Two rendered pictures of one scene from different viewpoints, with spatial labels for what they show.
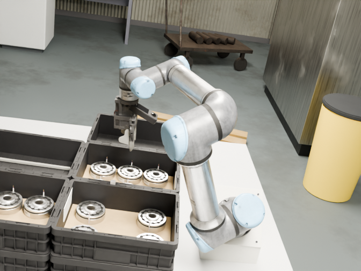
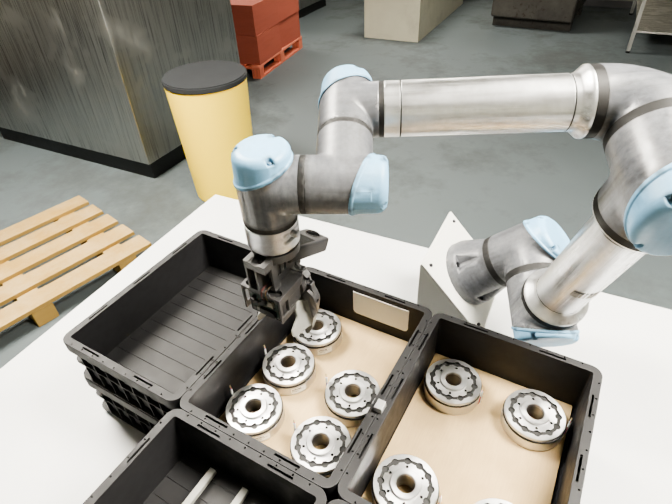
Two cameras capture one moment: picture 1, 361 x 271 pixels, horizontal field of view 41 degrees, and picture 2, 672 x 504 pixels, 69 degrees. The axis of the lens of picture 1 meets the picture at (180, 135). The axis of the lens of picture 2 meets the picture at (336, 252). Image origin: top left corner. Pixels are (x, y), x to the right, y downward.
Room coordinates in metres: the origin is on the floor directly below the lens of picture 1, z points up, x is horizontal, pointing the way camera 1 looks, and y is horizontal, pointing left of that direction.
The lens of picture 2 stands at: (1.28, 0.61, 1.62)
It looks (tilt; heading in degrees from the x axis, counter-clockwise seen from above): 39 degrees down; 305
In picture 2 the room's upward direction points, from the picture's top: 3 degrees counter-clockwise
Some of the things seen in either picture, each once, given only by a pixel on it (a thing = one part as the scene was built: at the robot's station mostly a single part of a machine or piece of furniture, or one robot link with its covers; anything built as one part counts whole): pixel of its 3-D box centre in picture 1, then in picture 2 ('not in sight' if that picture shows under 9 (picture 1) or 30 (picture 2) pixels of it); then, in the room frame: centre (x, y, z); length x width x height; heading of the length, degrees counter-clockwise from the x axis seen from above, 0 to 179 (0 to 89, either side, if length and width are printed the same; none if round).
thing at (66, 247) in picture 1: (118, 224); (475, 446); (1.35, 0.16, 0.87); 0.40 x 0.30 x 0.11; 94
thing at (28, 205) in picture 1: (38, 204); not in sight; (1.40, 0.45, 0.86); 0.10 x 0.10 x 0.01
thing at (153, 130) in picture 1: (135, 144); (197, 320); (1.95, 0.19, 0.87); 0.40 x 0.30 x 0.11; 94
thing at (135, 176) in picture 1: (130, 171); (288, 363); (1.72, 0.18, 0.86); 0.10 x 0.10 x 0.01
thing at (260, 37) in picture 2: not in sight; (248, 27); (4.98, -3.31, 0.32); 1.09 x 0.79 x 0.64; 98
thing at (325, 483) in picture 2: (129, 167); (316, 357); (1.65, 0.18, 0.92); 0.40 x 0.30 x 0.02; 94
